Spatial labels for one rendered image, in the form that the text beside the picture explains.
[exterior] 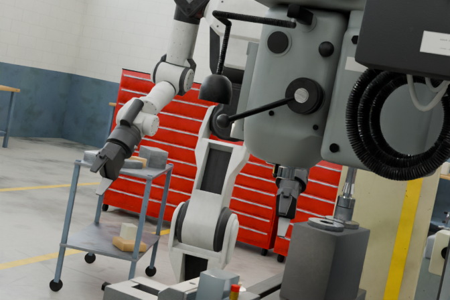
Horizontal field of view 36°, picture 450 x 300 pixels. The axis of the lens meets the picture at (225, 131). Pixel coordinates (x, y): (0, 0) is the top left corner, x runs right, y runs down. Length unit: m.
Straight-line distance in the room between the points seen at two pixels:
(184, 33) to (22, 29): 9.71
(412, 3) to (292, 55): 0.39
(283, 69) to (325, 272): 0.55
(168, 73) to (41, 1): 9.98
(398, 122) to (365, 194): 1.92
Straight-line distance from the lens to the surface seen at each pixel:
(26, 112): 12.32
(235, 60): 2.20
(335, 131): 1.33
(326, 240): 1.70
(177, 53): 2.34
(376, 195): 3.20
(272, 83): 1.40
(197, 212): 2.16
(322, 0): 1.36
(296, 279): 1.74
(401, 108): 1.30
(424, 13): 1.06
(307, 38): 1.38
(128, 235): 4.64
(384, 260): 3.22
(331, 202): 6.12
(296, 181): 1.95
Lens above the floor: 1.44
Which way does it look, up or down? 3 degrees down
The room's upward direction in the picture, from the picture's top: 11 degrees clockwise
